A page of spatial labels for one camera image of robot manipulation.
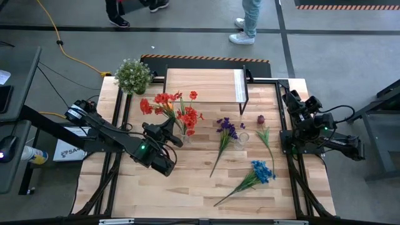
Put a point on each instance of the potted plant with white flowers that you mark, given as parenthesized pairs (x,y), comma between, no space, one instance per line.
(132,76)

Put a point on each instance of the black mat with hazard stripe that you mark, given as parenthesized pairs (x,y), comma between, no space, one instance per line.
(343,3)
(259,70)

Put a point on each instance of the clear glass vase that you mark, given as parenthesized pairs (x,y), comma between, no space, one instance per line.
(186,140)
(242,142)

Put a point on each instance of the black phone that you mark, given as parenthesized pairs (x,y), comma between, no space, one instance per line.
(4,98)

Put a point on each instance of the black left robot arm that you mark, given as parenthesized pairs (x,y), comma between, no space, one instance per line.
(106,137)

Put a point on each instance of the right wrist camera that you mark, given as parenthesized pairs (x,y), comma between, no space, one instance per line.
(313,104)

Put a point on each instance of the black support beam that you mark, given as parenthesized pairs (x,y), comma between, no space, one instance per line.
(47,125)

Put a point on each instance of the white and yellow bottle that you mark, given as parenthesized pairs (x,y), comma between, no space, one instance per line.
(34,154)

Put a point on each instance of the blue artificial flower bunch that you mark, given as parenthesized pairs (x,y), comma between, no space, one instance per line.
(262,170)

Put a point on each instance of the wooden shelf with black frame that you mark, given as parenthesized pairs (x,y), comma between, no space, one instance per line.
(212,84)

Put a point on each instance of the grey metal stand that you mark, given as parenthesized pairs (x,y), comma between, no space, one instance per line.
(376,140)

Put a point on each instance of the white paper sheet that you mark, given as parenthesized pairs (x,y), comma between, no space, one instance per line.
(3,76)

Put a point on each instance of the grey desk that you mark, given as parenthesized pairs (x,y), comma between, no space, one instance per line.
(12,175)
(22,93)

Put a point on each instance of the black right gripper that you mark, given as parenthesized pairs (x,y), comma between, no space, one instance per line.
(301,111)

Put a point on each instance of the black computer mouse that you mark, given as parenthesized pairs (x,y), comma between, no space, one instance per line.
(7,147)

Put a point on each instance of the person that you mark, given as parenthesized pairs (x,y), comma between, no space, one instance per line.
(250,15)
(118,21)

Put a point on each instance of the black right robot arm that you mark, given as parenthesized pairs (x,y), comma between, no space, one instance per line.
(343,145)

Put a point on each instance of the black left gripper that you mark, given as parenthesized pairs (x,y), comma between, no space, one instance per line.
(154,132)

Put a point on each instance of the white printed box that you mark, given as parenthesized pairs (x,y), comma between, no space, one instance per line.
(65,153)

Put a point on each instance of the purple artificial flower bunch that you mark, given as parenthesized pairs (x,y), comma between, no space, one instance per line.
(227,128)

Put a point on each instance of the red artificial flower bunch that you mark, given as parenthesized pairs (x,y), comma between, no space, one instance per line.
(189,118)
(145,106)

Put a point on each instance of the dark red artificial tulip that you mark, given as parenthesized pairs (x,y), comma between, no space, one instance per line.
(260,119)

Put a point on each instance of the black aluminium table frame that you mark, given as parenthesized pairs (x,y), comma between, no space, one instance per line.
(268,81)

